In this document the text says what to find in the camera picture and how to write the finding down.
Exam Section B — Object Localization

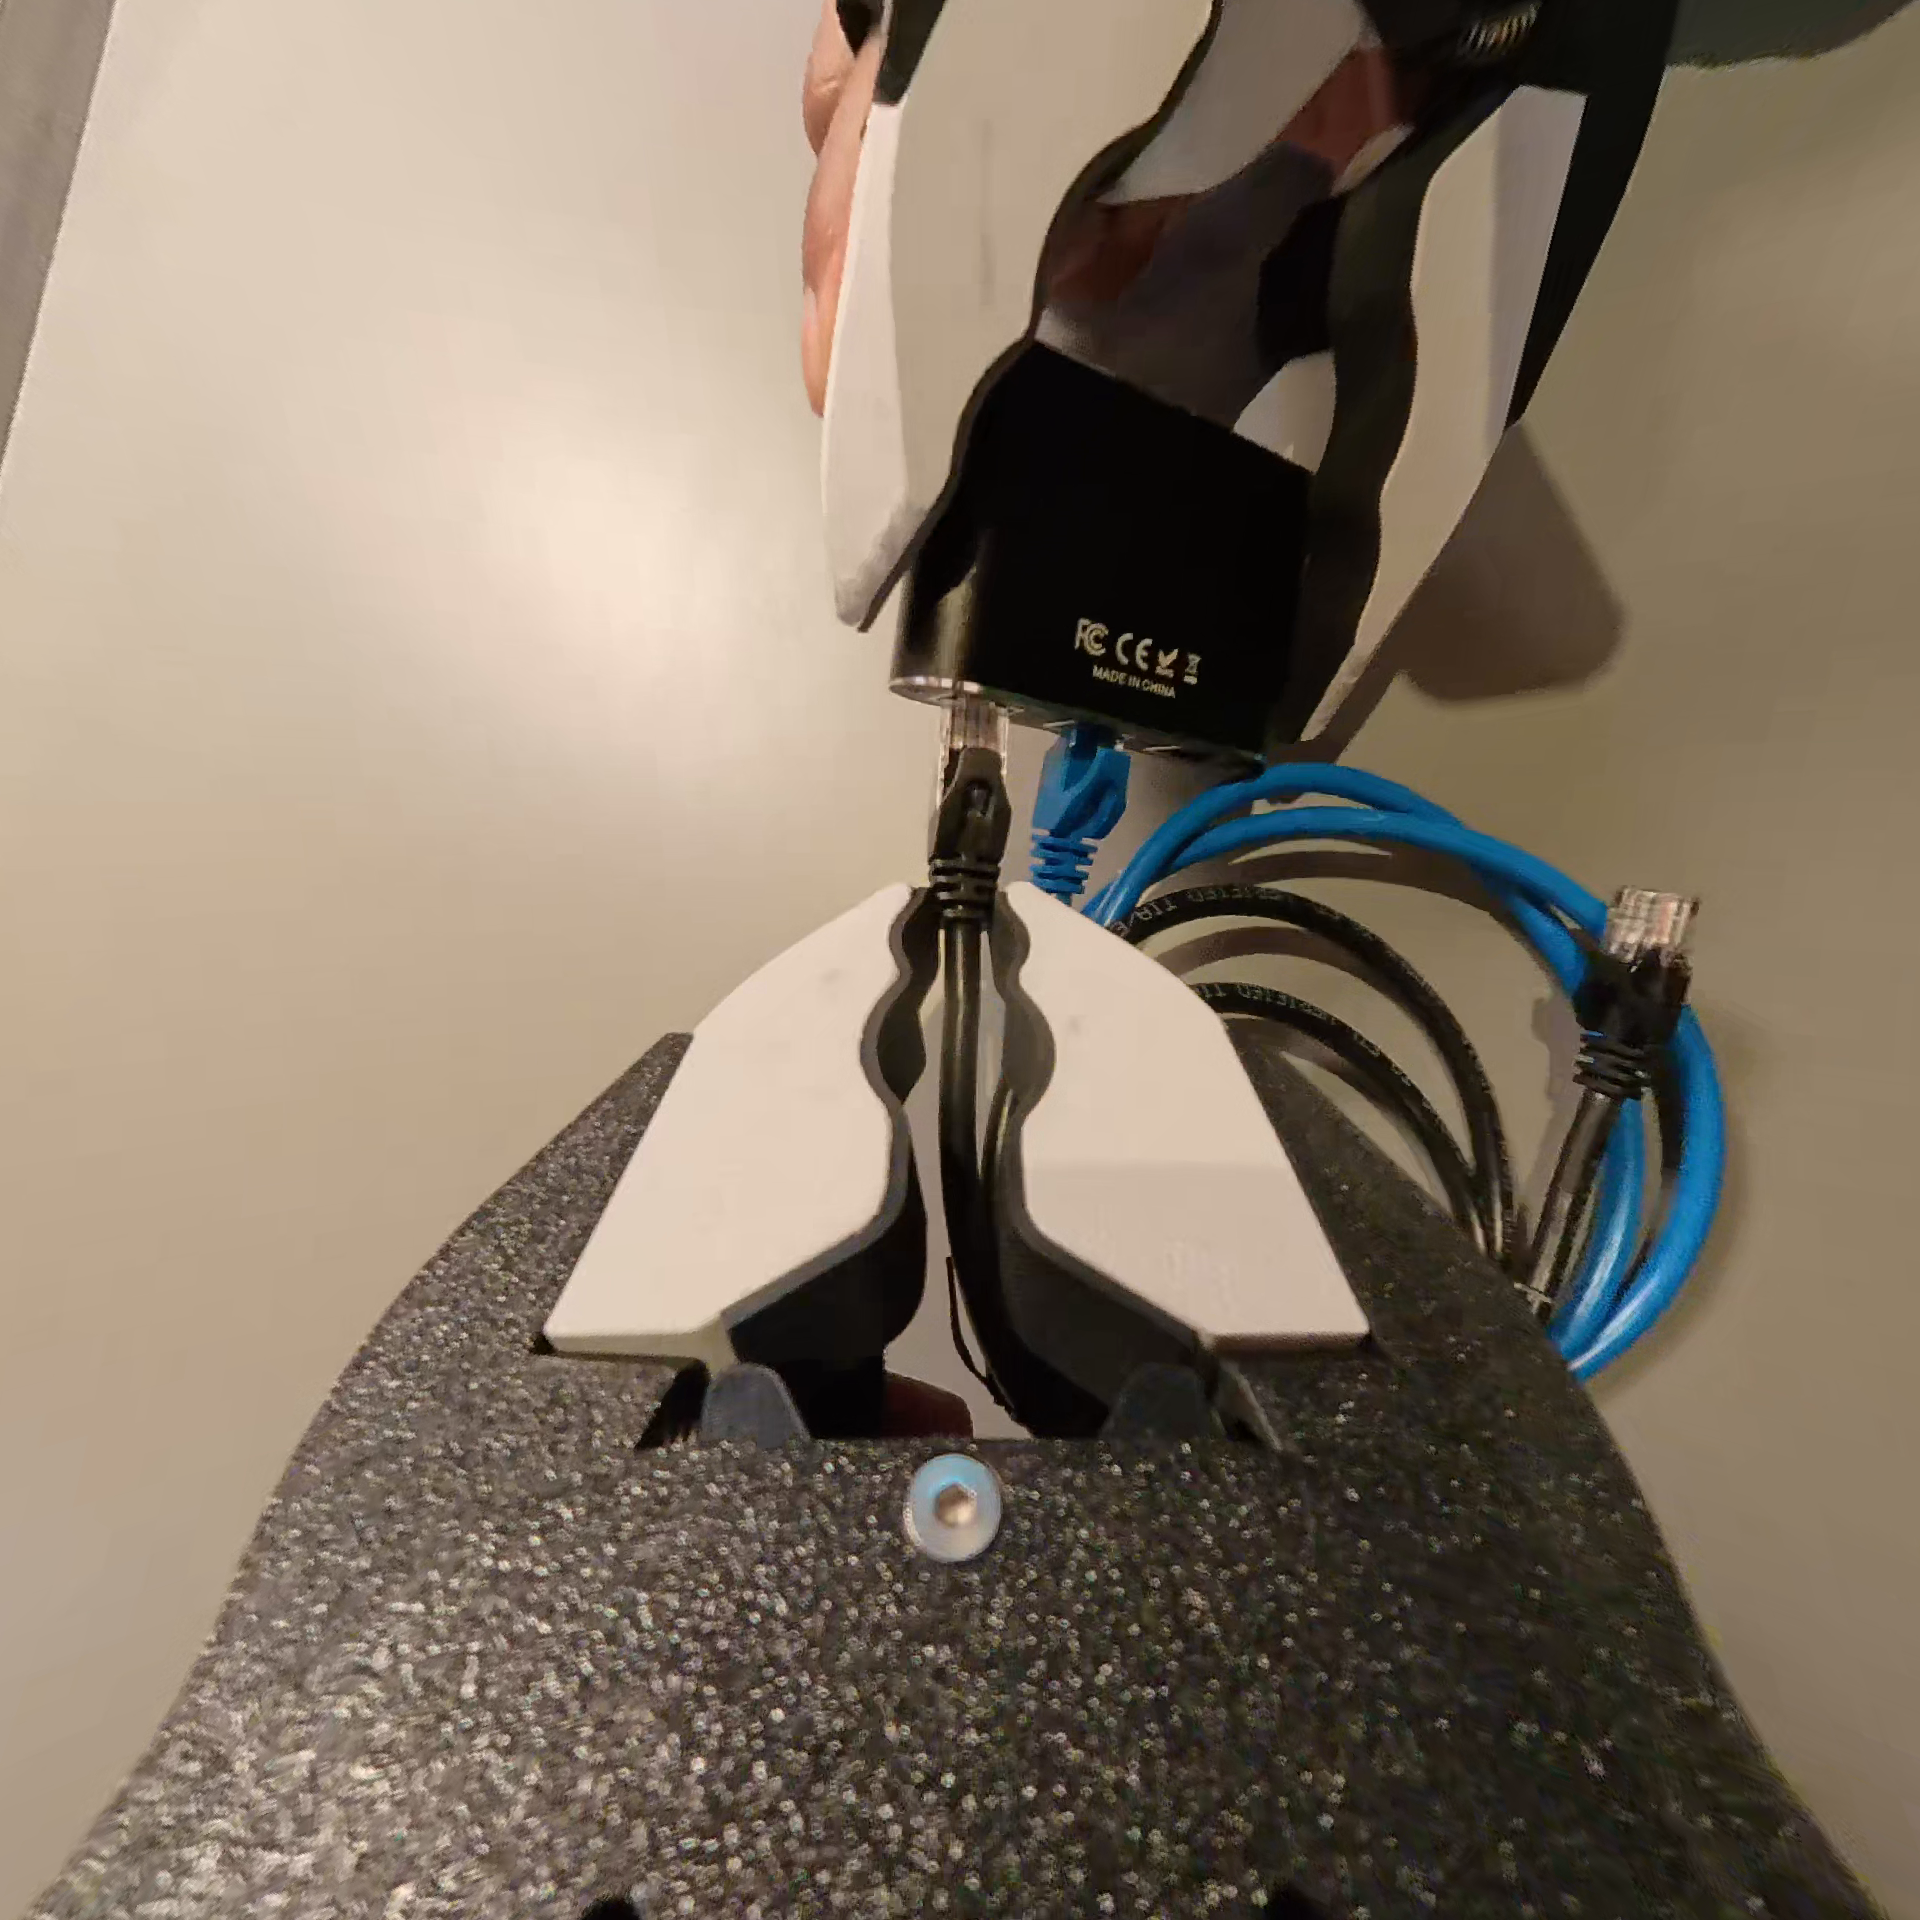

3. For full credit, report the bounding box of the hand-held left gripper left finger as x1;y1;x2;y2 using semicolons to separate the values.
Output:
540;882;923;1420

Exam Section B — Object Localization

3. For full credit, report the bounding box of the blue ethernet cable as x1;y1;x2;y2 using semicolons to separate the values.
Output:
1025;721;1730;1384

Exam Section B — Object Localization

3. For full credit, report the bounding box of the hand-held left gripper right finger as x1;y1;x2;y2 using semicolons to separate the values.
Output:
1001;879;1373;1424

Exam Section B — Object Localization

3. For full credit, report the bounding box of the black ethernet cable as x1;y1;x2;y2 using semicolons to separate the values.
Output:
925;703;1703;1428

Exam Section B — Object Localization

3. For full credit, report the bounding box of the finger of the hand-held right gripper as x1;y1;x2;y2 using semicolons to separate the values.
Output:
1265;87;1593;753
819;0;1252;633

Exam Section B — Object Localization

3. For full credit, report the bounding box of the black ethernet switch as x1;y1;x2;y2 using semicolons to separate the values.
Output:
888;349;1312;754

